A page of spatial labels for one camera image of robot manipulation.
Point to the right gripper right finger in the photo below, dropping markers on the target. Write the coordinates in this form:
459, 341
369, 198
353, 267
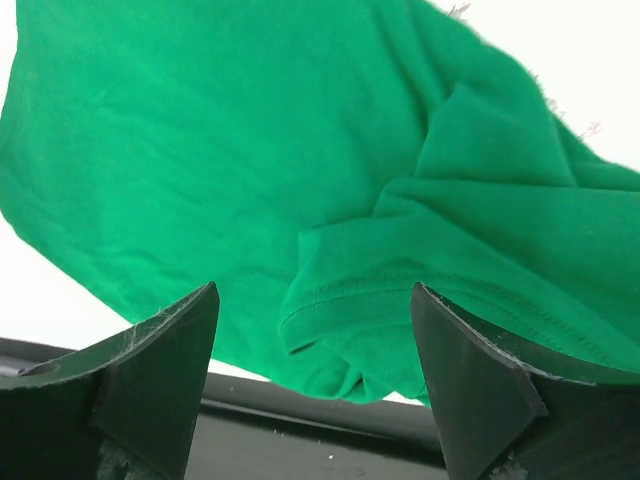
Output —
508, 408

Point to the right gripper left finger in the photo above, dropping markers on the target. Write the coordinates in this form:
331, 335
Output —
123, 408

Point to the green t shirt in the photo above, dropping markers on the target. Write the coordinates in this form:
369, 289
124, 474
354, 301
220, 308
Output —
315, 160

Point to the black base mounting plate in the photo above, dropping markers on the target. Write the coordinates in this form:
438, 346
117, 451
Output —
249, 429

